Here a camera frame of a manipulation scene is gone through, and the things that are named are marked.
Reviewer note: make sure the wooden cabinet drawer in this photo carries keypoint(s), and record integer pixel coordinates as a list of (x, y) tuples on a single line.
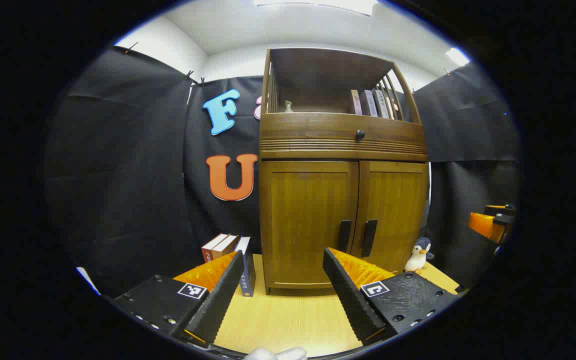
[(308, 127)]

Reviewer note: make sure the purple-grey book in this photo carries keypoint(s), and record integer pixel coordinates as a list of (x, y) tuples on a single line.
[(368, 103)]

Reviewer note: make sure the black backdrop cloth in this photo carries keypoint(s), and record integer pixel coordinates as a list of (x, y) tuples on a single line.
[(118, 175)]

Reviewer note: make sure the small figurine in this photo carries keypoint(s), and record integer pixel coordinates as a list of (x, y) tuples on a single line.
[(288, 107)]

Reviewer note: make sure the blue book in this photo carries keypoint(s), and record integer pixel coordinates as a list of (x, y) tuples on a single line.
[(249, 275)]

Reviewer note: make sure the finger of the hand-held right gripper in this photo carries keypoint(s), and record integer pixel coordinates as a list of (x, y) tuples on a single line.
[(485, 226), (497, 209)]

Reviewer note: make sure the small ceiling light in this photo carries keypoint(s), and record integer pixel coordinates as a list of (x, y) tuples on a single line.
[(457, 56)]

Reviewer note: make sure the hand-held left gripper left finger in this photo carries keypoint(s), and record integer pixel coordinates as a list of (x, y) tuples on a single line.
[(218, 300)]

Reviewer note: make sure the pale grey book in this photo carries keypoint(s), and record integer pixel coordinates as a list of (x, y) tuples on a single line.
[(381, 104)]

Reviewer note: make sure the penguin plush toy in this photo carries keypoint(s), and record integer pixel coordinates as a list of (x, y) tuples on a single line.
[(416, 260)]

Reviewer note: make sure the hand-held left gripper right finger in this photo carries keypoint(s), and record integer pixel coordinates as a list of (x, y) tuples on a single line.
[(350, 300)]

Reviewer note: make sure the wooden double-door shoe cabinet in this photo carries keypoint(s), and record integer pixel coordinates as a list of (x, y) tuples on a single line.
[(328, 65)]

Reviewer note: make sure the wooden cabinet door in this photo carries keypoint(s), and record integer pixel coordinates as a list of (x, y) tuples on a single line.
[(308, 215), (393, 200)]

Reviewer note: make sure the long ceiling light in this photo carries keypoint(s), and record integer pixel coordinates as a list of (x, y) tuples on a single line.
[(348, 6)]

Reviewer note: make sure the brown book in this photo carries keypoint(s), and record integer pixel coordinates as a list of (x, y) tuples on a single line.
[(223, 246)]

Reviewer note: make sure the black drawer knob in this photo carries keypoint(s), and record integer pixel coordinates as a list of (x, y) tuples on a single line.
[(360, 134)]

